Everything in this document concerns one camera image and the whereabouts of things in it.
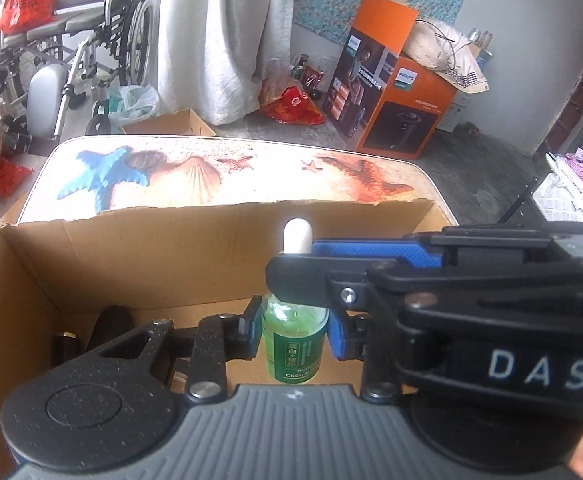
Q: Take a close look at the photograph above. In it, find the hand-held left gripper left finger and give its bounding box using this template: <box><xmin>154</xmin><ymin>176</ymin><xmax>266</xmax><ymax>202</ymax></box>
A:
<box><xmin>98</xmin><ymin>295</ymin><xmax>264</xmax><ymax>403</ymax></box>

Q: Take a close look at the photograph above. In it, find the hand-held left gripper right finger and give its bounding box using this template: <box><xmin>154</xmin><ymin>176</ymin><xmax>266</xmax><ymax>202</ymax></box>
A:
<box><xmin>327</xmin><ymin>310</ymin><xmax>402</xmax><ymax>405</ymax></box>

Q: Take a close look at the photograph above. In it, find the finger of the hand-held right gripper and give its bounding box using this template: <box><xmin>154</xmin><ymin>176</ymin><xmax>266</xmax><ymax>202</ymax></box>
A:
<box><xmin>311</xmin><ymin>225</ymin><xmax>583</xmax><ymax>271</ymax></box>
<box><xmin>265</xmin><ymin>254</ymin><xmax>407</xmax><ymax>316</ymax></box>

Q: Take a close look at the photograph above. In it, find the green dropper bottle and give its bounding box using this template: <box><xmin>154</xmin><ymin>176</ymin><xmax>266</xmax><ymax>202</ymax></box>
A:
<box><xmin>262</xmin><ymin>217</ymin><xmax>331</xmax><ymax>385</ymax></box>

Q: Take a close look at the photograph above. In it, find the large cardboard box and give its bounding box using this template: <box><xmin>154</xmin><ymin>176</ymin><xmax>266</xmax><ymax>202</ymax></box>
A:
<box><xmin>0</xmin><ymin>199</ymin><xmax>459</xmax><ymax>480</ymax></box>

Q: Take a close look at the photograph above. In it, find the orange appliance box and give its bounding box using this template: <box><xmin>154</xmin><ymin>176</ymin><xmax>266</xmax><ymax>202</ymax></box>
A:
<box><xmin>321</xmin><ymin>0</ymin><xmax>459</xmax><ymax>161</ymax></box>

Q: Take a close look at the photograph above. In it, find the black oval object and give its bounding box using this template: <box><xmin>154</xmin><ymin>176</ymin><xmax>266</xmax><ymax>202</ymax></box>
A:
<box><xmin>88</xmin><ymin>305</ymin><xmax>134</xmax><ymax>356</ymax></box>

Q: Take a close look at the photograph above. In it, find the white appliance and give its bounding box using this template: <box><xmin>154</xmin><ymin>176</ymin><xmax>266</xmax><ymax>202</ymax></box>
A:
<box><xmin>436</xmin><ymin>87</ymin><xmax>475</xmax><ymax>133</ymax></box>

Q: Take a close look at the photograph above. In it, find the red snack bag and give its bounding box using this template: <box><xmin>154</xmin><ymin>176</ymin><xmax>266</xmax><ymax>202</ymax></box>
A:
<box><xmin>258</xmin><ymin>82</ymin><xmax>326</xmax><ymax>126</ymax></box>

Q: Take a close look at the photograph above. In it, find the purple white cloth pile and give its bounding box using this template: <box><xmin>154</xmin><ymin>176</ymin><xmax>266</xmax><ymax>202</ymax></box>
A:
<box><xmin>544</xmin><ymin>147</ymin><xmax>583</xmax><ymax>231</ymax></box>

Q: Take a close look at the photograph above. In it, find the group of floor bottles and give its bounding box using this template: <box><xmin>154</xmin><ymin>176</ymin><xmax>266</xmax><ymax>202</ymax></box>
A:
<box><xmin>291</xmin><ymin>52</ymin><xmax>335</xmax><ymax>98</ymax></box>

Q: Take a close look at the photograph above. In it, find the black gold-banded tube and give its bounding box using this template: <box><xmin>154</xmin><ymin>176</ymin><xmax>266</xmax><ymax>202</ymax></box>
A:
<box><xmin>51</xmin><ymin>331</ymin><xmax>79</xmax><ymax>367</ymax></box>

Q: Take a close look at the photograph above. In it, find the small cardboard box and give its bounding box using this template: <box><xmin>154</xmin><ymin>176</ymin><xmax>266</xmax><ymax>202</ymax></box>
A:
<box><xmin>121</xmin><ymin>109</ymin><xmax>217</xmax><ymax>137</ymax></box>

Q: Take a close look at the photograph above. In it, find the beige sun hat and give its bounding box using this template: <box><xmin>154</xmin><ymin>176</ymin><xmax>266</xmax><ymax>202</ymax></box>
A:
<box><xmin>401</xmin><ymin>17</ymin><xmax>489</xmax><ymax>96</ymax></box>

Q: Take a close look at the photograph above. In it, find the blue white carton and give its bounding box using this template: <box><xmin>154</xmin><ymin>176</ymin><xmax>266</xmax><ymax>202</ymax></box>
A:
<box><xmin>466</xmin><ymin>42</ymin><xmax>495</xmax><ymax>68</ymax></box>

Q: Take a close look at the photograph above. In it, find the clear green plastic bag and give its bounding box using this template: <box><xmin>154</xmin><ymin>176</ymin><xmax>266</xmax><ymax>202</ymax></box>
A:
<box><xmin>106</xmin><ymin>85</ymin><xmax>161</xmax><ymax>133</ymax></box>

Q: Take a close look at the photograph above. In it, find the black round floor object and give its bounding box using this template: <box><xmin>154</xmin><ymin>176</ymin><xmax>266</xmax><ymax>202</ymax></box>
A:
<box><xmin>88</xmin><ymin>102</ymin><xmax>113</xmax><ymax>136</ymax></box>

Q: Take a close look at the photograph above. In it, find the grey curtain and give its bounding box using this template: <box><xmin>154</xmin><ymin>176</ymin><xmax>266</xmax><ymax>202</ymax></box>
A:
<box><xmin>156</xmin><ymin>0</ymin><xmax>297</xmax><ymax>126</ymax></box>

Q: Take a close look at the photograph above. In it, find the grey wheelchair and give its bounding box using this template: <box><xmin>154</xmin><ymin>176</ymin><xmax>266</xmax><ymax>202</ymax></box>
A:
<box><xmin>0</xmin><ymin>0</ymin><xmax>157</xmax><ymax>141</ymax></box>

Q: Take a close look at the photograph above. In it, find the brown wooden door frame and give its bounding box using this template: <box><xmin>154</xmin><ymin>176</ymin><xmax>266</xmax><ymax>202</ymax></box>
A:
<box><xmin>544</xmin><ymin>42</ymin><xmax>583</xmax><ymax>158</ymax></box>

